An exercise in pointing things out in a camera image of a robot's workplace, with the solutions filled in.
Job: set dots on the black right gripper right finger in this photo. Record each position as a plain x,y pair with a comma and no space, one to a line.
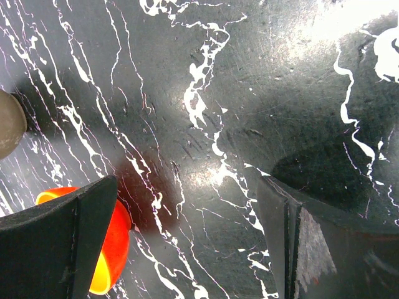
319,251

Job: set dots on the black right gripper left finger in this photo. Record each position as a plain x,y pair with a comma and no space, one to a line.
51,250

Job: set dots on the brown patterned ceramic bowl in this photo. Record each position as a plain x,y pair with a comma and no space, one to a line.
13,124

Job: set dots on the orange plastic bowl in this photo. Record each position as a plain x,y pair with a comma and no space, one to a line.
114,252

